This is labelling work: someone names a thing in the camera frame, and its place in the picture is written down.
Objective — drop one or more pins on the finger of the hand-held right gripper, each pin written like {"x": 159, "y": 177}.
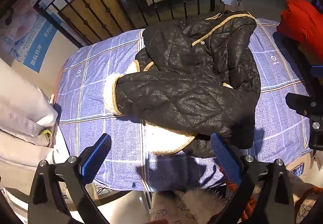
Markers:
{"x": 302, "y": 105}
{"x": 317, "y": 71}

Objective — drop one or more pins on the light grey cloth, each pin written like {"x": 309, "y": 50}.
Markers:
{"x": 20, "y": 113}

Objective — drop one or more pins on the wall poster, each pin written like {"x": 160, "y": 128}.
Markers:
{"x": 27, "y": 37}

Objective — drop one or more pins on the red padded cloth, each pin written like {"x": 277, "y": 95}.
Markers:
{"x": 302, "y": 22}

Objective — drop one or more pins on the wooden board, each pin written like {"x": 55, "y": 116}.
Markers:
{"x": 117, "y": 9}

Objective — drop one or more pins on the black quilted fur-lined jacket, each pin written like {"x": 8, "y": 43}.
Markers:
{"x": 189, "y": 87}

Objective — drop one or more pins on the brown paper bag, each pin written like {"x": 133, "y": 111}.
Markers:
{"x": 231, "y": 5}

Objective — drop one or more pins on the patterned fur-trimmed coat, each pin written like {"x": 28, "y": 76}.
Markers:
{"x": 176, "y": 208}

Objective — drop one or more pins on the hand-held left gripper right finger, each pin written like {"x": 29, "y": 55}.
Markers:
{"x": 225, "y": 158}

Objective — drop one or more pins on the blue plaid bed sheet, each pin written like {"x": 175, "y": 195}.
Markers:
{"x": 101, "y": 75}

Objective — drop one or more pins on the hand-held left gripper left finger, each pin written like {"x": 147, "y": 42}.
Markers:
{"x": 97, "y": 153}

